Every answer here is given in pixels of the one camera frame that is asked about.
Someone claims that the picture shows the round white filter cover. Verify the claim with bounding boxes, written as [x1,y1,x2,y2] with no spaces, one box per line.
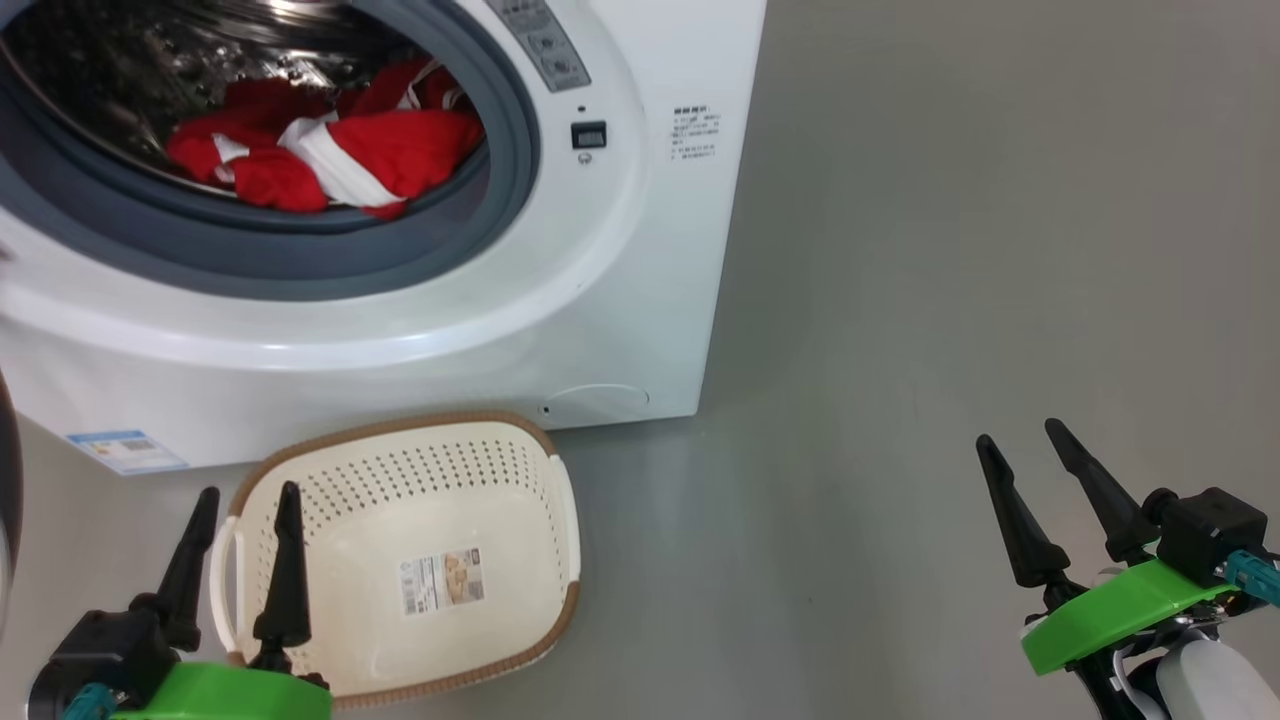
[540,384,651,426]

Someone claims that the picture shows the teal left camera cable plug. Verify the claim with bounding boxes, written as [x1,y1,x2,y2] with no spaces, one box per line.
[60,684,117,720]

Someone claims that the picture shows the white washing machine body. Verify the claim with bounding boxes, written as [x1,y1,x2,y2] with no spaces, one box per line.
[0,0,769,476]

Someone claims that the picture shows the black text sticker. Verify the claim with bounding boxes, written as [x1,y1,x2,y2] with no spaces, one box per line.
[672,104,723,161]

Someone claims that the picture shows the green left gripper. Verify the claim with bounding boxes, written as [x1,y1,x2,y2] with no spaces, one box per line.
[110,481,334,720]

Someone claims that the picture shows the blue energy label sticker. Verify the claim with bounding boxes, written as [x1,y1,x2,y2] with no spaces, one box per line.
[65,429,191,476]

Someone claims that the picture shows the cream perforated laundry basket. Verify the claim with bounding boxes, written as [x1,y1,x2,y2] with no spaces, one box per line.
[208,410,583,711]

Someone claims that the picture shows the teal camera cable plug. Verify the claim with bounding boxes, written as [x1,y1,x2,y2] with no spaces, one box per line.
[1225,548,1280,608]
[60,684,117,720]

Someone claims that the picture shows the steel washer drum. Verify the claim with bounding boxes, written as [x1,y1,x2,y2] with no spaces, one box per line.
[0,0,411,196]

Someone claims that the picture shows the teal right camera cable plug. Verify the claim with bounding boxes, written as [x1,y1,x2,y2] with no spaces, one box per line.
[1225,548,1280,608]

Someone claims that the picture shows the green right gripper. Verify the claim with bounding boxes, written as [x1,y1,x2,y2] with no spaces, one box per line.
[976,418,1241,703]

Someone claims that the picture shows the red and white jersey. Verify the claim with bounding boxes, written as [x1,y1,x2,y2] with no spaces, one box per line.
[165,57,487,221]

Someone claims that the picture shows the paper product label sticker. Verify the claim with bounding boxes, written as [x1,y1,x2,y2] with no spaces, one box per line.
[400,546,487,617]

